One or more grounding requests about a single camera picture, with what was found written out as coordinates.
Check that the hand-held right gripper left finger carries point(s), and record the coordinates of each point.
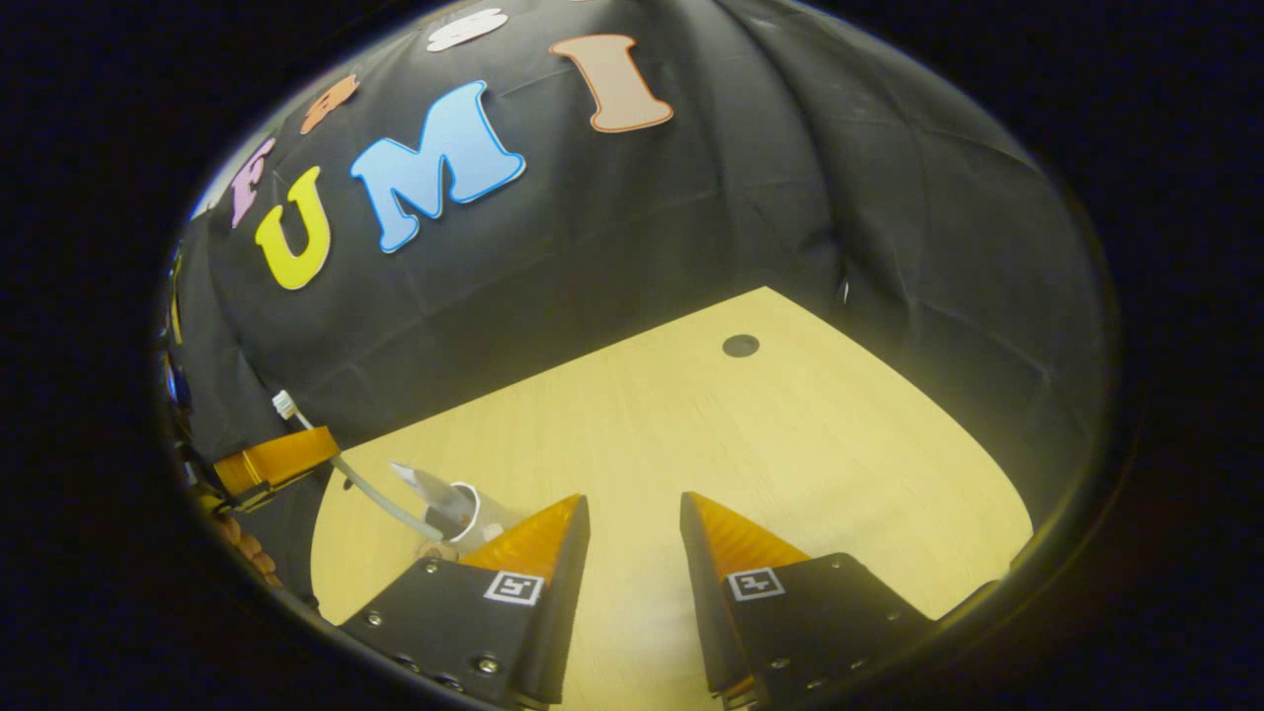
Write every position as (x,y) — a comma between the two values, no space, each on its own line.
(558,592)

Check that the wooden desktop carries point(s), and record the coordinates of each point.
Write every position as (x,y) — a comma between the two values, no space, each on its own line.
(790,444)

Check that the white toothbrush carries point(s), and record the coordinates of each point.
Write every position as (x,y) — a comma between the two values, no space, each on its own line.
(284,405)

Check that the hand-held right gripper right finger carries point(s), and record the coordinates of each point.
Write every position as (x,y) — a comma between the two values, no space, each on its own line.
(701,592)

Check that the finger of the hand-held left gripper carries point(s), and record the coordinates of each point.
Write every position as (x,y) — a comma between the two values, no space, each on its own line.
(276,456)

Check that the black backdrop cloth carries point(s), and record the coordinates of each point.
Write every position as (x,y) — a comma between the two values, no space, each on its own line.
(691,217)

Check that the black round desk grommet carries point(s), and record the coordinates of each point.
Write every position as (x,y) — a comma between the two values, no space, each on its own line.
(741,345)

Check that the white toothpaste tube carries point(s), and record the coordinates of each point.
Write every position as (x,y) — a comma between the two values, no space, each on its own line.
(430,489)

